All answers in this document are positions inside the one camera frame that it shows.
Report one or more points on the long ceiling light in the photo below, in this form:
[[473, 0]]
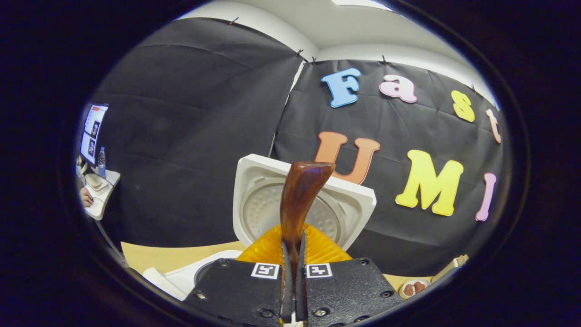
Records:
[[361, 3]]

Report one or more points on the toast slice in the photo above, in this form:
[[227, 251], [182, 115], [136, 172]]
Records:
[[463, 260]]

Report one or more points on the computer monitor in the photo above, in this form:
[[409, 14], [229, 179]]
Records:
[[93, 134]]

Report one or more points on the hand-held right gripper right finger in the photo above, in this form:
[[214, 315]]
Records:
[[349, 290]]

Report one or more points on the brown wooden spoon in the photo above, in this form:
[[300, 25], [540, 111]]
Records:
[[299, 195]]

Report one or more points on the black backdrop cloth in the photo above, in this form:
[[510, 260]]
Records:
[[181, 136]]

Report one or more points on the white rice cooker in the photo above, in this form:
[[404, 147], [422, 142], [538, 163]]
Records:
[[258, 181]]

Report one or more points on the cream toaster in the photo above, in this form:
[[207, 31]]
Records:
[[447, 270]]

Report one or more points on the round plate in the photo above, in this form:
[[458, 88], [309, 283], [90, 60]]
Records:
[[401, 293]]

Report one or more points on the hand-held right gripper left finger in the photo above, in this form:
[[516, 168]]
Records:
[[236, 290]]

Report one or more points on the blue label water bottle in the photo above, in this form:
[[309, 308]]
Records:
[[101, 162]]

